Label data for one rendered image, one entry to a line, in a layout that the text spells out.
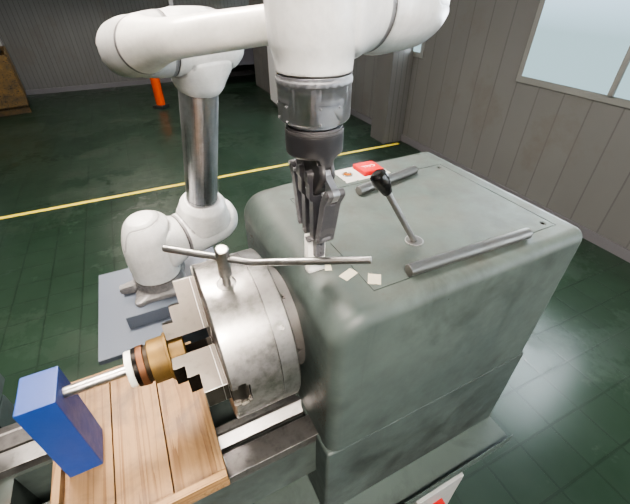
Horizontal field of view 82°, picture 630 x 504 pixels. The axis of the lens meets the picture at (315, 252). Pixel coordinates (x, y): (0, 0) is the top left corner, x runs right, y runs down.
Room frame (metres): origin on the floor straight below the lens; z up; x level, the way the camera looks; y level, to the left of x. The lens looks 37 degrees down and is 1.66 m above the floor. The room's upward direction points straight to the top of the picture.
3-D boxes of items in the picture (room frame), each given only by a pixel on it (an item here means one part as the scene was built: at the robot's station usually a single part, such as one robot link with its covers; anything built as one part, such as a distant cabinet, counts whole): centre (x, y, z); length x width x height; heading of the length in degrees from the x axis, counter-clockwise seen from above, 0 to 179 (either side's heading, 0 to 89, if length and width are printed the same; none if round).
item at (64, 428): (0.35, 0.47, 1.00); 0.08 x 0.06 x 0.23; 26
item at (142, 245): (0.97, 0.53, 0.97); 0.18 x 0.16 x 0.22; 135
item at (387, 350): (0.70, -0.19, 1.06); 0.59 x 0.48 x 0.39; 116
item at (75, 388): (0.38, 0.39, 1.08); 0.13 x 0.07 x 0.07; 116
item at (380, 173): (0.57, -0.11, 1.38); 0.04 x 0.03 x 0.05; 116
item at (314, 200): (0.45, -0.01, 1.40); 0.04 x 0.01 x 0.11; 117
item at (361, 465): (0.69, -0.19, 0.43); 0.60 x 0.48 x 0.86; 116
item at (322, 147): (0.46, 0.00, 1.47); 0.08 x 0.07 x 0.09; 27
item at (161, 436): (0.39, 0.38, 0.88); 0.36 x 0.30 x 0.04; 26
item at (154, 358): (0.43, 0.29, 1.08); 0.09 x 0.09 x 0.09; 26
